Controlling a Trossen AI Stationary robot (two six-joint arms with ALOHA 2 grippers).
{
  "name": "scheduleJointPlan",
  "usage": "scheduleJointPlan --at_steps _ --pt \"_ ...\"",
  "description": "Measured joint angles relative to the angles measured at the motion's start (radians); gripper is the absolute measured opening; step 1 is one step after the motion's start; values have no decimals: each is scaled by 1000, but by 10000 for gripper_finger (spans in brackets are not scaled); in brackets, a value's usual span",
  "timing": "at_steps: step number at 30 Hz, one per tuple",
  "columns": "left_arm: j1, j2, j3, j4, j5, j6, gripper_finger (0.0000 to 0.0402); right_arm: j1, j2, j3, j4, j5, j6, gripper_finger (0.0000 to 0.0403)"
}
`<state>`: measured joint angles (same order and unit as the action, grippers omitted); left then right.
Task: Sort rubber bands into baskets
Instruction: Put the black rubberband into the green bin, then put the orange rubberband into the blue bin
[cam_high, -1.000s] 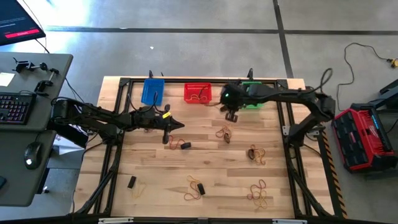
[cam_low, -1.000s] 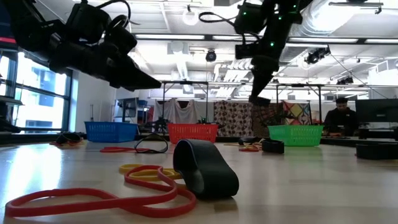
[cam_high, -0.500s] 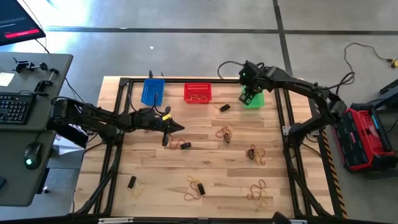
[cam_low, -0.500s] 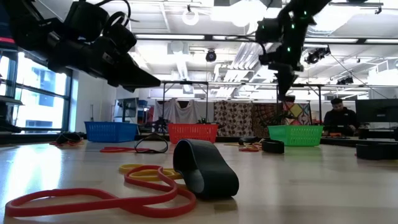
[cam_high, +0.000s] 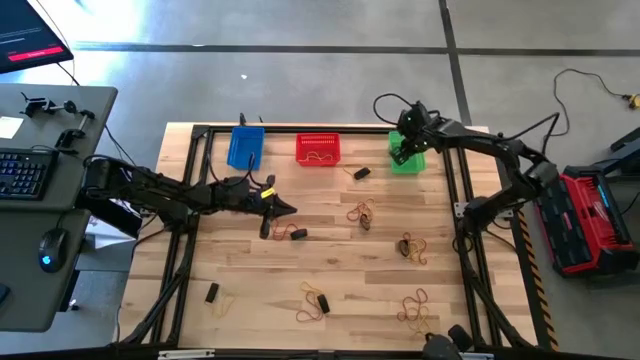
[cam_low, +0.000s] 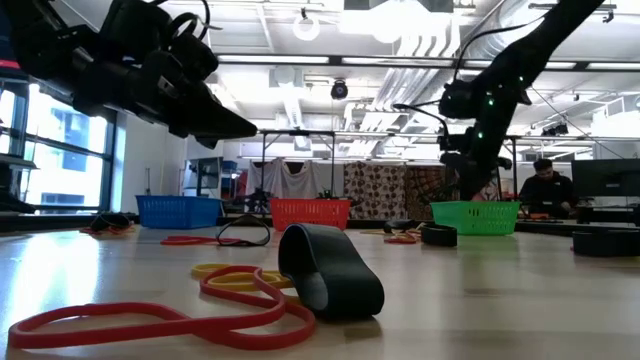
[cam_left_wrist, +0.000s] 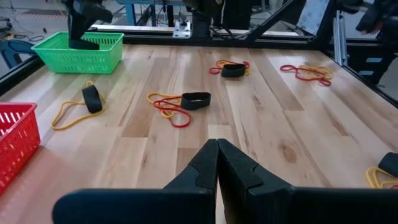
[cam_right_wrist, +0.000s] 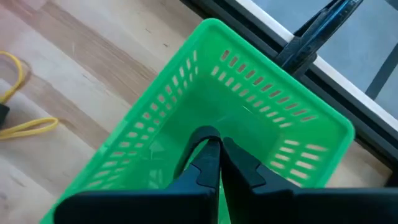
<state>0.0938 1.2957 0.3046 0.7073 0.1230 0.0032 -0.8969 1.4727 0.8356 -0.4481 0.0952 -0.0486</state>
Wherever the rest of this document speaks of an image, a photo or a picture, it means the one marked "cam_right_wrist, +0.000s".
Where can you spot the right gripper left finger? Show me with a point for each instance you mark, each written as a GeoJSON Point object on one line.
{"type": "Point", "coordinates": [186, 202]}

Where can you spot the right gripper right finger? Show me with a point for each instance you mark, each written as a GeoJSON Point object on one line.
{"type": "Point", "coordinates": [264, 205]}

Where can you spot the black wide rubber band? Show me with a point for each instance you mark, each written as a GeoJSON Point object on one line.
{"type": "Point", "coordinates": [199, 130]}
{"type": "Point", "coordinates": [3, 115]}

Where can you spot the green plastic basket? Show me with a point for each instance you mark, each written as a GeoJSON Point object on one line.
{"type": "Point", "coordinates": [236, 124]}

